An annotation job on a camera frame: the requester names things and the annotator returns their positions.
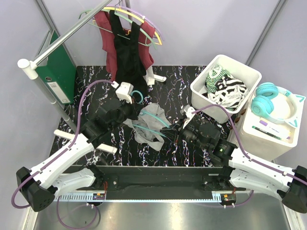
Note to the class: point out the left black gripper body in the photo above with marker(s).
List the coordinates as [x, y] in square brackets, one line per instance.
[128, 110]

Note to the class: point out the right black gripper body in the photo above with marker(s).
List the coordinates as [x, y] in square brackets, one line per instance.
[182, 134]

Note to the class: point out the teal plastic hanger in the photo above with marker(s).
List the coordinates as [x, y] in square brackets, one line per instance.
[153, 119]

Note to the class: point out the grey tank top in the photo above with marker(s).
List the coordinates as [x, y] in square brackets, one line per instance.
[151, 124]

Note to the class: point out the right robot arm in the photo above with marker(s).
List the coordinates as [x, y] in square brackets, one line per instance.
[242, 169]

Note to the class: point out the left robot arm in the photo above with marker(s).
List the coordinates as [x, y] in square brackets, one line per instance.
[45, 182]

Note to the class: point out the black tank top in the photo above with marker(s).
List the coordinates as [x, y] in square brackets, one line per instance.
[129, 66]

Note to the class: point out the mint green hanger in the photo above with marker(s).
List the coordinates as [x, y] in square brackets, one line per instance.
[146, 36]

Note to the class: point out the maroon tank top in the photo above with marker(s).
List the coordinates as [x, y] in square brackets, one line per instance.
[103, 21]

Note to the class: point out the yellow plastic hanger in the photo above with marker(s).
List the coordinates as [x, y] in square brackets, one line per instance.
[134, 15]

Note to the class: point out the purple plastic hanger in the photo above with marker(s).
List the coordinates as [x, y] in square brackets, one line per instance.
[141, 16]

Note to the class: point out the black marble pattern mat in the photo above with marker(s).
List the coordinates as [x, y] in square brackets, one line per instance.
[171, 95]

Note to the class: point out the black white striped garment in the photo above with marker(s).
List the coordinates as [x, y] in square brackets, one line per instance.
[227, 92]

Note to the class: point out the white plastic bin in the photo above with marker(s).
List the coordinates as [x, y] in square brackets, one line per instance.
[249, 76]

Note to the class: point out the green striped garment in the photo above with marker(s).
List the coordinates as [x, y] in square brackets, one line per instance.
[213, 76]

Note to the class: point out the green marker pen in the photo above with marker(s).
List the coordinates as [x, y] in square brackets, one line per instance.
[266, 132]

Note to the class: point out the white storage box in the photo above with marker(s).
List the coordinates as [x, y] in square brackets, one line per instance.
[262, 145]

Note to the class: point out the teal headphones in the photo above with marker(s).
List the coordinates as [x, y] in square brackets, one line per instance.
[262, 104]

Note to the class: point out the metal clothes rack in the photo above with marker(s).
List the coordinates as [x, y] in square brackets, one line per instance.
[52, 41]

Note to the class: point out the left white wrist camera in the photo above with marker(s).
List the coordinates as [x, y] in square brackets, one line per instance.
[124, 91]

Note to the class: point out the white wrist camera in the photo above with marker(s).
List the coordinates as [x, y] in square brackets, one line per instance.
[124, 91]
[188, 112]

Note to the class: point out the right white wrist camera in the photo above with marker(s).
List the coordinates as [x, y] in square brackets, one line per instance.
[188, 112]

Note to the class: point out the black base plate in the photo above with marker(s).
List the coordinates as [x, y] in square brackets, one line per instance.
[140, 183]

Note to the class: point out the green ring binder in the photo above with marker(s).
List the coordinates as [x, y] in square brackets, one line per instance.
[58, 74]

